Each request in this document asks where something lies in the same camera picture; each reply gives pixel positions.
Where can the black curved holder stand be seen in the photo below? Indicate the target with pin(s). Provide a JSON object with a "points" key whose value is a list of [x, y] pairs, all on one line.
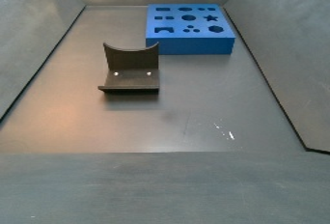
{"points": [[133, 69]]}

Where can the blue shape-sorter block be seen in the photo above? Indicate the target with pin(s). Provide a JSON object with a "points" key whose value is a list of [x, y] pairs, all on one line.
{"points": [[188, 29]]}

